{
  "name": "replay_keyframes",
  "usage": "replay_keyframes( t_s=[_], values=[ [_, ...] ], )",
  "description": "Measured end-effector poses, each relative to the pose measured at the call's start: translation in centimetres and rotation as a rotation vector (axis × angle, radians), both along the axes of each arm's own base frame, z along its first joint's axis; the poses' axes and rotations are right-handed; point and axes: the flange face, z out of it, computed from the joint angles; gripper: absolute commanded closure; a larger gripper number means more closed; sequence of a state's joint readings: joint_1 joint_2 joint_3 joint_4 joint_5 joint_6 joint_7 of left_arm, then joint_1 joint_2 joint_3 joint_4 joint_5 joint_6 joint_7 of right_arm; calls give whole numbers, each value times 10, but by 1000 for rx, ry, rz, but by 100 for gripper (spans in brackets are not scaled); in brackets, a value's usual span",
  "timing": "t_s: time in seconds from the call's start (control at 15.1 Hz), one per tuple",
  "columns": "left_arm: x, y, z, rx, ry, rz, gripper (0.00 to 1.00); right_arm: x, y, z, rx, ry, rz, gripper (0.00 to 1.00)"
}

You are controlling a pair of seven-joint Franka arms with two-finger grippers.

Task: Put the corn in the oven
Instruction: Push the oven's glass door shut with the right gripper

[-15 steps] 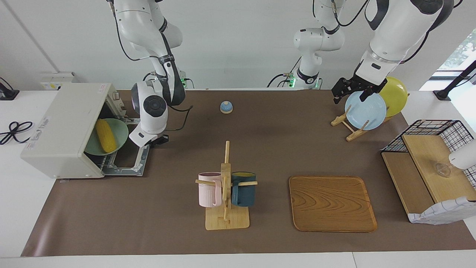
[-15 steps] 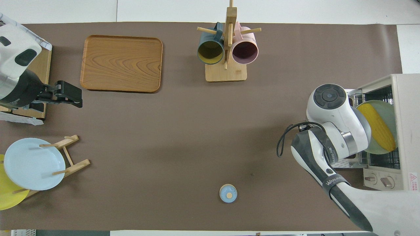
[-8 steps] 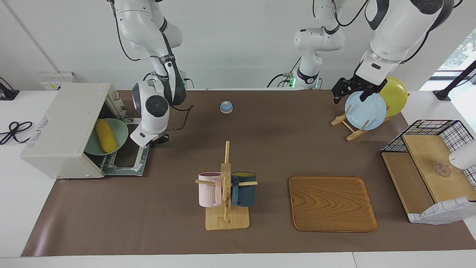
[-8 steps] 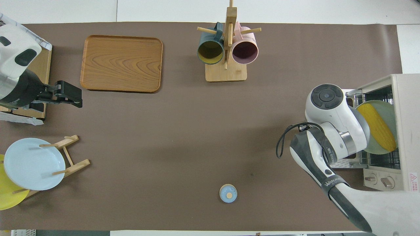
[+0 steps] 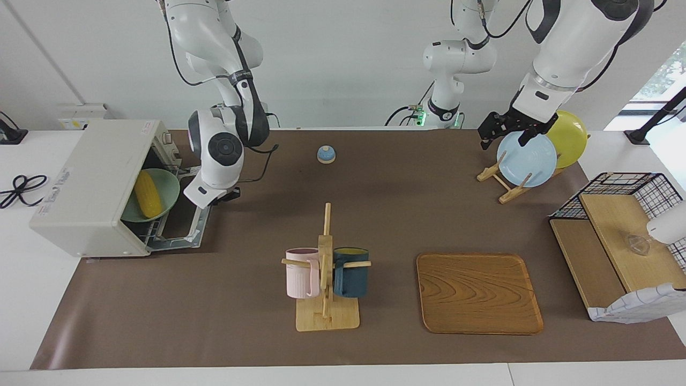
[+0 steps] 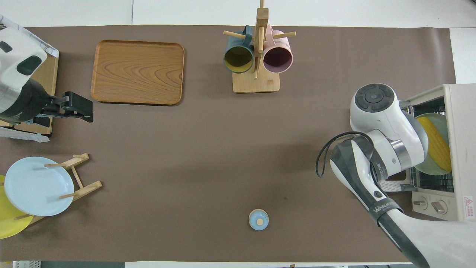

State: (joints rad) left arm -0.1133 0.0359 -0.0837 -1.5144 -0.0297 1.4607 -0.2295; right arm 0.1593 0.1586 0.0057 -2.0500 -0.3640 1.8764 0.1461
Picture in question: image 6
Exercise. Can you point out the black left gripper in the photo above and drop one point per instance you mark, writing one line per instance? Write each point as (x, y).
(24, 102)

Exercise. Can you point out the yellow corn cob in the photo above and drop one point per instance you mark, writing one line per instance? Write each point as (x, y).
(438, 149)

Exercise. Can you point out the pale green plate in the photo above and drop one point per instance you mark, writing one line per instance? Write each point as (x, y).
(444, 124)

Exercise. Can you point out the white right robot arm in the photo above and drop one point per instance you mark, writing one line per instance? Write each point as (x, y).
(379, 119)

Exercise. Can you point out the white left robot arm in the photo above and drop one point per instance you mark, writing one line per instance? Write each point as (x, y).
(18, 44)

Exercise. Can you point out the beige oven knob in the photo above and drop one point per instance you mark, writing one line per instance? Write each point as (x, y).
(420, 203)
(440, 207)

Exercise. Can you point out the beige toaster oven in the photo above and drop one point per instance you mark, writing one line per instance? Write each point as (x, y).
(463, 149)

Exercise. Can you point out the white cloth piece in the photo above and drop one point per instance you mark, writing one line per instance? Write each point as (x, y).
(22, 136)

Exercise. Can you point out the white checked cloth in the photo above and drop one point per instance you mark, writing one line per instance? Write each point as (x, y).
(52, 50)

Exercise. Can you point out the wooden plate rack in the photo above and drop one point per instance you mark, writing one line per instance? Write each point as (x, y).
(87, 189)

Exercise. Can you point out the light blue plate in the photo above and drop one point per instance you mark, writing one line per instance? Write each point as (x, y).
(33, 190)

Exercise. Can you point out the brown wooden tray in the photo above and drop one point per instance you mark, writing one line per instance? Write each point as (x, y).
(137, 72)

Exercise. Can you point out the yellow plate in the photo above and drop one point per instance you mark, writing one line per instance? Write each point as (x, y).
(9, 225)

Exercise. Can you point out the brown table mat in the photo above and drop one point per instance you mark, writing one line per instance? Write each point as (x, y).
(186, 149)

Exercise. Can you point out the dark blue mug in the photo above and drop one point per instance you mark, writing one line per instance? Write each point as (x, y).
(238, 59)

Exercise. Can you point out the wooden mug tree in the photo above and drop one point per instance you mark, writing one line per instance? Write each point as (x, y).
(256, 83)

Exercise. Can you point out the small blue bell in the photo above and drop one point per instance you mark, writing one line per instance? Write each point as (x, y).
(258, 219)

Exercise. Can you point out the pink mug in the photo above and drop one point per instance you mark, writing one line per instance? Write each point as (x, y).
(277, 59)

